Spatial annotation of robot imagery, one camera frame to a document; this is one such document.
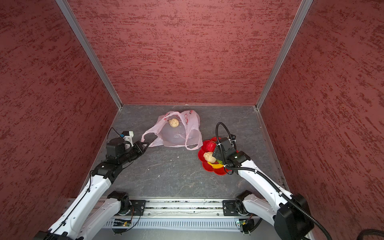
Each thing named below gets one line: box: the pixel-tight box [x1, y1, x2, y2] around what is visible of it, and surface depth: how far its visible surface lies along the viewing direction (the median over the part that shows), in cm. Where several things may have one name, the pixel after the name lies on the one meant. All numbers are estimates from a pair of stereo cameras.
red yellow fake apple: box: [201, 140, 216, 153], surface depth 92 cm
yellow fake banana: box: [207, 161, 225, 169], surface depth 88 cm
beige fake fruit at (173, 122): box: [169, 118, 179, 128], surface depth 105 cm
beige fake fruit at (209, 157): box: [203, 151, 217, 163], surface depth 89 cm
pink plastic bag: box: [141, 110, 204, 151], surface depth 88 cm
